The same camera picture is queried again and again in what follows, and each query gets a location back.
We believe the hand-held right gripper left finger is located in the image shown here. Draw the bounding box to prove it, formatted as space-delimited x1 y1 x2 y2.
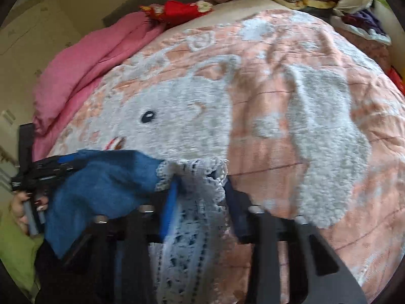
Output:
35 179 181 304

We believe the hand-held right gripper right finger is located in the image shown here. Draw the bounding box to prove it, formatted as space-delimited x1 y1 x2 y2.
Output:
223 180 368 304

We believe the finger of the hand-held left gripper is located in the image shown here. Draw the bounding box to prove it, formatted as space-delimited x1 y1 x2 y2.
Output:
32 156 87 179

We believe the blue denim garment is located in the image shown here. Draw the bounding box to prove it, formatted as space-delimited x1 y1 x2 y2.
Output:
44 149 236 304

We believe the person's left hand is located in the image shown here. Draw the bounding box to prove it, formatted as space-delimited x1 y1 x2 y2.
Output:
8 192 49 232

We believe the pink duvet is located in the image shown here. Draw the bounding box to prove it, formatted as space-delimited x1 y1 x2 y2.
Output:
32 11 166 162

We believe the person's green garment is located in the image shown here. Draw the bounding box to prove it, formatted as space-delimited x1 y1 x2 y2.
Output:
0 211 42 292

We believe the cream wardrobe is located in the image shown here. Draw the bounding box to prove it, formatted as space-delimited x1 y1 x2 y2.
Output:
0 0 105 178

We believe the peach printed bunny blanket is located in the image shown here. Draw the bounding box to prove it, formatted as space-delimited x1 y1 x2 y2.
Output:
35 8 405 296

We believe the red embroidered cloth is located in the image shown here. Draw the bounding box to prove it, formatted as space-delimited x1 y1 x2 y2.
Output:
139 0 214 28

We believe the pink floral cloth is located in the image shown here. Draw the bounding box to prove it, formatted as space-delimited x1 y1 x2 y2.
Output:
335 25 394 72

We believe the beige bed sheet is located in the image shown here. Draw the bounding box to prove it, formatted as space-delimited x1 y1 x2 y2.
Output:
165 0 287 30

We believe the purple cloth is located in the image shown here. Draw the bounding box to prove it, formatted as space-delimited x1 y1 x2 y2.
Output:
343 9 393 44

